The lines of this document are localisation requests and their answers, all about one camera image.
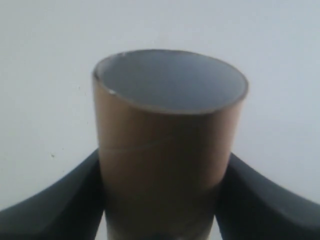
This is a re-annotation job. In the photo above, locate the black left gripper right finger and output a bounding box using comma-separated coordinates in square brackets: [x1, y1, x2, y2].
[215, 154, 320, 240]

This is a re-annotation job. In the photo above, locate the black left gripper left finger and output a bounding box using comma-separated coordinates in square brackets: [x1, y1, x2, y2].
[0, 151, 104, 240]

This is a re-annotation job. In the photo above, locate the brown cardboard tube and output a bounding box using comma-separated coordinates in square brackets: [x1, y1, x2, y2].
[92, 49, 249, 240]

